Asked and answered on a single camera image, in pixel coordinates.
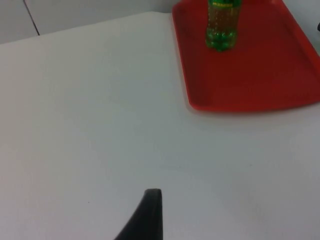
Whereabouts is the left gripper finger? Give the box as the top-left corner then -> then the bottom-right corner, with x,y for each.
113,188 -> 164,240

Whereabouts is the red tray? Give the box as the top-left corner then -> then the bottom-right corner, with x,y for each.
171,0 -> 320,115

